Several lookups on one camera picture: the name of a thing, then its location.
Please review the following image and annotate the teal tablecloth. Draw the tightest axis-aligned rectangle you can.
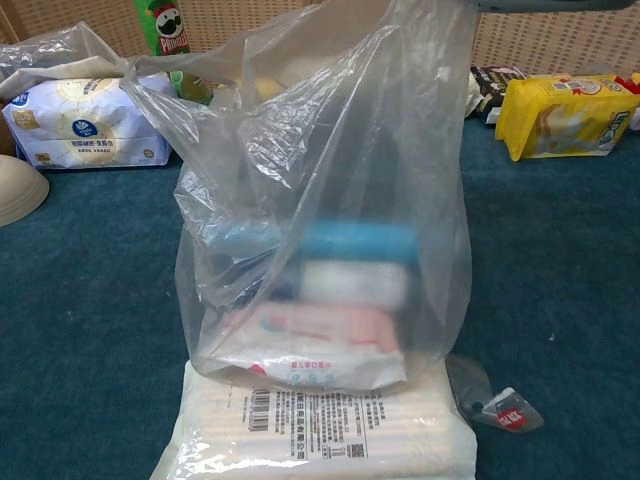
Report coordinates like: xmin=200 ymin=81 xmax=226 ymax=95
xmin=0 ymin=117 xmax=640 ymax=480

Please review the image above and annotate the green egg-shaped toy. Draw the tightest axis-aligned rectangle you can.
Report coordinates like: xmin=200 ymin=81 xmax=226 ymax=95
xmin=169 ymin=69 xmax=211 ymax=104

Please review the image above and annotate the pink white wet wipes pack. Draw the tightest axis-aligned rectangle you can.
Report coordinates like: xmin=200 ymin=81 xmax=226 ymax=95
xmin=209 ymin=302 xmax=406 ymax=391

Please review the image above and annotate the woven folding screen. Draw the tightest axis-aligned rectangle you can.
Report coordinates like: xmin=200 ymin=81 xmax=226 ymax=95
xmin=0 ymin=0 xmax=640 ymax=94

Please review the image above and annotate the black snack pack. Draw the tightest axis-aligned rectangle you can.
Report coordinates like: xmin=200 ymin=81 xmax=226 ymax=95
xmin=467 ymin=64 xmax=526 ymax=126

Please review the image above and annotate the crumpled clear bag with items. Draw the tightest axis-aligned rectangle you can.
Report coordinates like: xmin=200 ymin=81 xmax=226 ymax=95
xmin=0 ymin=20 xmax=151 ymax=101

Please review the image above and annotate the cream round bowl edge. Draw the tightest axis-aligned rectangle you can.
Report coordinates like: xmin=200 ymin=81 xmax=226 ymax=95
xmin=0 ymin=153 xmax=51 ymax=229

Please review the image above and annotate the blue tube roll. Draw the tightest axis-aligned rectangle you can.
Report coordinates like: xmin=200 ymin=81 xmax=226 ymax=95
xmin=209 ymin=219 xmax=420 ymax=266

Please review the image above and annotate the green Pringles can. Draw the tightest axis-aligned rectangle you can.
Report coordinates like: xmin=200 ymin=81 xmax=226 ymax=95
xmin=133 ymin=0 xmax=191 ymax=57

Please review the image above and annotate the yellow biscuit pack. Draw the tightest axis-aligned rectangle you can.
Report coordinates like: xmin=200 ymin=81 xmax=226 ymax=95
xmin=494 ymin=73 xmax=640 ymax=162

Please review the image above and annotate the small clear red-label packet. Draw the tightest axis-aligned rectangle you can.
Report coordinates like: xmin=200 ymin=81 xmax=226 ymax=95
xmin=444 ymin=354 xmax=545 ymax=432

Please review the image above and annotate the white blue tissue pack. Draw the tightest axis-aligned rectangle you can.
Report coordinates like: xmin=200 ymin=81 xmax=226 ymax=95
xmin=1 ymin=75 xmax=181 ymax=171

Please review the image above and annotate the white paper roll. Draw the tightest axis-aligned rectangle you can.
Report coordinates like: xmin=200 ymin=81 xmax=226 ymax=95
xmin=299 ymin=259 xmax=409 ymax=306

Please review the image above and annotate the clear plastic shopping bag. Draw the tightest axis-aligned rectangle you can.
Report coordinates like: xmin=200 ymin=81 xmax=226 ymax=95
xmin=121 ymin=0 xmax=481 ymax=391

